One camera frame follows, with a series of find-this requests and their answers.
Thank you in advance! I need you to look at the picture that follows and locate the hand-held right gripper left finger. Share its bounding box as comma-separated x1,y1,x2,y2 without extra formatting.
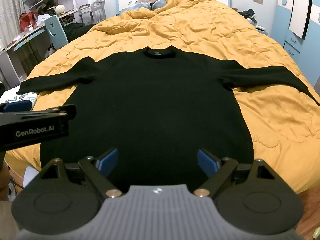
41,148,123,198

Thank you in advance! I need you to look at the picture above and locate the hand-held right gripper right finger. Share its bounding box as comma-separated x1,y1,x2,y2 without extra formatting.
193,149,275,198

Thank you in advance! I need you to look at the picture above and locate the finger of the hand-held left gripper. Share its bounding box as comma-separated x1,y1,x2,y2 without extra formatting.
0,99,32,114
0,104,77,126

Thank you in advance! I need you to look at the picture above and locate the black clothes pile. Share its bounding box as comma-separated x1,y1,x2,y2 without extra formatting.
63,22,93,43

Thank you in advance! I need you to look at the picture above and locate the dark clothes heap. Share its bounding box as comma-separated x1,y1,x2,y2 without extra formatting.
237,8,258,25

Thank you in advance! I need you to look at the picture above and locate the white printed bed sheet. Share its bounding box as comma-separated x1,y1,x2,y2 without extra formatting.
0,87,38,105

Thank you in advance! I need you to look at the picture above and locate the white desk with blue trim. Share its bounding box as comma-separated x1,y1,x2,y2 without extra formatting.
0,9,83,82

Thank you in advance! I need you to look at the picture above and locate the light blue chair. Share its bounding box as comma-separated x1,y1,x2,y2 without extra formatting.
44,15,69,52

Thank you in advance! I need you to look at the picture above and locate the red bag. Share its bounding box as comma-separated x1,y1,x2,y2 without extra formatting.
19,12,38,32

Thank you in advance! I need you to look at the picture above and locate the white patterned curtain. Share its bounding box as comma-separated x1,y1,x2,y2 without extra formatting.
0,0,26,49

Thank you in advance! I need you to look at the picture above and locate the yellow quilt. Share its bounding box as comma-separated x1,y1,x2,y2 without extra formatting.
4,0,316,194

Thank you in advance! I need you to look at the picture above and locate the light blue plush pillow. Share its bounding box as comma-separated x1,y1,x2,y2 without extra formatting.
121,1,151,13

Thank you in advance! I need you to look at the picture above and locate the blue nightstand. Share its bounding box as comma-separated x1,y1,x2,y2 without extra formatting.
252,24,269,36

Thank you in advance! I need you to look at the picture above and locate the blue wardrobe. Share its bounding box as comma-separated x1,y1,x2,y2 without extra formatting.
274,0,320,88

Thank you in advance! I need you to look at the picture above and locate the grey blue pillow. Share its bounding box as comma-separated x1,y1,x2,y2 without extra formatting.
152,0,168,11

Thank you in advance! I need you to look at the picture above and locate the white panel with black edge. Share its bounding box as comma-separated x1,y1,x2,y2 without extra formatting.
288,0,313,40

